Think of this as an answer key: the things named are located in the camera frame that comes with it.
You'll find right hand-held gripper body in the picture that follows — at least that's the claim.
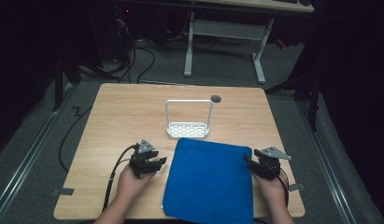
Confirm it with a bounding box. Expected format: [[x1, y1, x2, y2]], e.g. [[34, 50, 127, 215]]
[[254, 146, 292, 181]]

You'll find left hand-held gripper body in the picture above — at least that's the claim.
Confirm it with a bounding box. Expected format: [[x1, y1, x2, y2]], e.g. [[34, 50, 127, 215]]
[[129, 138, 158, 179]]

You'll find blue cloth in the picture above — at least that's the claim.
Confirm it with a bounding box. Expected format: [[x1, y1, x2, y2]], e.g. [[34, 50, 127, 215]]
[[162, 137, 255, 224]]

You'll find person's left hand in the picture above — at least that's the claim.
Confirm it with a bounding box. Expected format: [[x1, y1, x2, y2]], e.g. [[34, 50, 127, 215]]
[[116, 163, 157, 203]]

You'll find person's right hand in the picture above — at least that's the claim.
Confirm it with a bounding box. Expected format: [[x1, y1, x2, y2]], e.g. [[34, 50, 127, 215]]
[[252, 170, 289, 203]]

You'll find grey tape strip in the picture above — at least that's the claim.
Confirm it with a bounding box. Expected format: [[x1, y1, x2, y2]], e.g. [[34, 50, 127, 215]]
[[288, 182, 306, 192], [51, 187, 76, 197]]

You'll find black metal stand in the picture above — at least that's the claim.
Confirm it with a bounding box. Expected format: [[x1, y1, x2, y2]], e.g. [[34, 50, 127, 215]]
[[263, 71, 323, 133], [50, 52, 121, 113]]

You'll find white-legged desk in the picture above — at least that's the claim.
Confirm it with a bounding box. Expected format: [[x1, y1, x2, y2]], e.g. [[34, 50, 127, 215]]
[[182, 0, 316, 86]]

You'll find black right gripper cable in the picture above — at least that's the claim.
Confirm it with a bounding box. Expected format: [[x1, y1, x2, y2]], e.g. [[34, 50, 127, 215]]
[[272, 166, 291, 209]]

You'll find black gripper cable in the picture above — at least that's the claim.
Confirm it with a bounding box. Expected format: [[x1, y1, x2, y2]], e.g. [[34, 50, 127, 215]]
[[272, 166, 291, 209], [101, 144, 140, 213]]

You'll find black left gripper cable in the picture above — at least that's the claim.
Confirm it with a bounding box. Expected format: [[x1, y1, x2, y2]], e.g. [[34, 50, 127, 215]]
[[101, 144, 140, 213]]

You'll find white wire rack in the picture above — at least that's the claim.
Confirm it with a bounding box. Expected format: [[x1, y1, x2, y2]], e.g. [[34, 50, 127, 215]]
[[164, 98, 214, 139]]

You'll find metal floor rail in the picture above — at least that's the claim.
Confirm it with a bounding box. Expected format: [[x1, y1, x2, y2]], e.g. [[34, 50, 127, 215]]
[[297, 100, 359, 224], [0, 83, 76, 221]]

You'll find black floor cable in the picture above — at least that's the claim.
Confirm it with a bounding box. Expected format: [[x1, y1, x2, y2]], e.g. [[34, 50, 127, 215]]
[[58, 105, 93, 174]]

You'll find computer tower with cables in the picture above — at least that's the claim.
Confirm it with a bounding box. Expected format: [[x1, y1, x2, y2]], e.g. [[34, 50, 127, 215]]
[[112, 5, 158, 85]]

